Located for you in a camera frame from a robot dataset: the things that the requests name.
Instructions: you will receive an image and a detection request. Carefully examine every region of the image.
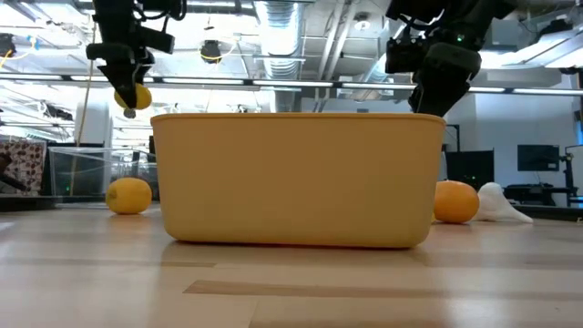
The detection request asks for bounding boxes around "long ceiling light strip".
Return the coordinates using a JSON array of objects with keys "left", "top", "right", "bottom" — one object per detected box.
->
[{"left": 0, "top": 72, "right": 583, "bottom": 97}]

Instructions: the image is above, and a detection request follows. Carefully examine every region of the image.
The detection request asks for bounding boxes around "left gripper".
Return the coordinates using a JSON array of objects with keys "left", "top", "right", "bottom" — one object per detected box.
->
[{"left": 86, "top": 25, "right": 156, "bottom": 109}]

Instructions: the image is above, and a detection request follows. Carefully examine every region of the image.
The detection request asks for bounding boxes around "yellow lemon toy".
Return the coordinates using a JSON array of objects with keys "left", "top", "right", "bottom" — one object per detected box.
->
[{"left": 113, "top": 83, "right": 153, "bottom": 111}]

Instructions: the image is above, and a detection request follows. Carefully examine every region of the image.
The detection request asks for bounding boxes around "orange plastic basket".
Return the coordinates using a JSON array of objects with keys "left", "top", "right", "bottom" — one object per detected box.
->
[{"left": 149, "top": 112, "right": 447, "bottom": 250}]

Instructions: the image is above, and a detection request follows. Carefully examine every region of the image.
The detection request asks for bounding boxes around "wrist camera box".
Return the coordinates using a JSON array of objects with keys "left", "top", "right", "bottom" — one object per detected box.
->
[
  {"left": 384, "top": 36, "right": 429, "bottom": 75},
  {"left": 136, "top": 25, "right": 177, "bottom": 55}
]

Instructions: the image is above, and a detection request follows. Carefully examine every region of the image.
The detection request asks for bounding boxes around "black desk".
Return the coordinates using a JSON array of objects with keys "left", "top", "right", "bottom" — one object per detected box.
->
[{"left": 503, "top": 183, "right": 583, "bottom": 206}]

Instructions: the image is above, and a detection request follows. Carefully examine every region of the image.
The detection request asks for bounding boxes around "black aluminium table frame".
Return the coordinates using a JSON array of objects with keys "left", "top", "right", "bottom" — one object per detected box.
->
[{"left": 0, "top": 194, "right": 583, "bottom": 223}]

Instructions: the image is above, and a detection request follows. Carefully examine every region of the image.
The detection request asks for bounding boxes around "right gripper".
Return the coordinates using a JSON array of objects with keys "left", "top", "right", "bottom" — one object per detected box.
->
[{"left": 408, "top": 42, "right": 483, "bottom": 118}]

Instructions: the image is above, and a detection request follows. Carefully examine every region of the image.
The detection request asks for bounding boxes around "patterned board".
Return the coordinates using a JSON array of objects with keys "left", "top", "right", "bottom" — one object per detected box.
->
[{"left": 0, "top": 138, "right": 47, "bottom": 197}]

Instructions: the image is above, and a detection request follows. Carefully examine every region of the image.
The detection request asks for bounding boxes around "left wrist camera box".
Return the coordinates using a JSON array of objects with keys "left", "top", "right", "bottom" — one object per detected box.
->
[{"left": 136, "top": 25, "right": 177, "bottom": 55}]

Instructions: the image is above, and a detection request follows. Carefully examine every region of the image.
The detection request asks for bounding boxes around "yellow-orange lemon toy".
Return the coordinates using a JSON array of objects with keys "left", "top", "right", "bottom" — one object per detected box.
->
[{"left": 105, "top": 176, "right": 154, "bottom": 216}]

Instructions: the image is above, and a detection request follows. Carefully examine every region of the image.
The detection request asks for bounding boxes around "white garlic bulb toy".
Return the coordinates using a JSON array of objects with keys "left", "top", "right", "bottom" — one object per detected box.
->
[{"left": 473, "top": 181, "right": 534, "bottom": 224}]

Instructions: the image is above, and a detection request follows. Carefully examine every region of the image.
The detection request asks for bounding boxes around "black cabinet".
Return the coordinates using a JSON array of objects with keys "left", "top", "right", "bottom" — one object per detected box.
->
[{"left": 445, "top": 149, "right": 496, "bottom": 190}]

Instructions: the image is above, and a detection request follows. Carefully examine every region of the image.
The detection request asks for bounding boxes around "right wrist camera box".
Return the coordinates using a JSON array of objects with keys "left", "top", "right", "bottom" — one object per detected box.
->
[{"left": 384, "top": 36, "right": 429, "bottom": 75}]

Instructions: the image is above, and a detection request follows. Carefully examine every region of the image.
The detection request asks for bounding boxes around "wall-mounted black monitor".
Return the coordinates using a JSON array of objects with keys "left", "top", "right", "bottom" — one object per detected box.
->
[{"left": 517, "top": 144, "right": 560, "bottom": 172}]

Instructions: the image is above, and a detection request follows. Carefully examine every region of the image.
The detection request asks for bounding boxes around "black round ceiling device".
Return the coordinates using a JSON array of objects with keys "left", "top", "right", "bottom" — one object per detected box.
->
[{"left": 199, "top": 39, "right": 223, "bottom": 64}]

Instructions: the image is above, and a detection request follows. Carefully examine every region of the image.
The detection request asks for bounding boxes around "orange citrus fruit toy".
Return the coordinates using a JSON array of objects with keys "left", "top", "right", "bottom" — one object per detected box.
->
[{"left": 432, "top": 179, "right": 481, "bottom": 225}]

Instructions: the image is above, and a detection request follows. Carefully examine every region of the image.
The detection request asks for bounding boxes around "yellow extension cable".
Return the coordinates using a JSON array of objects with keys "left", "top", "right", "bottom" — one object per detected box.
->
[{"left": 67, "top": 0, "right": 99, "bottom": 197}]

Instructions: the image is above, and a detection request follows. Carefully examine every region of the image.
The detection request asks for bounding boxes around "silver ceiling duct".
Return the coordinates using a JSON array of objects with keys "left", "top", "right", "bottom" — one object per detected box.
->
[{"left": 254, "top": 0, "right": 304, "bottom": 81}]

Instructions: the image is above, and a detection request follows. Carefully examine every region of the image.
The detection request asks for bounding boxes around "clear plastic bin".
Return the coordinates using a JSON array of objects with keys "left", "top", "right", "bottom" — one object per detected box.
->
[{"left": 47, "top": 146, "right": 160, "bottom": 204}]

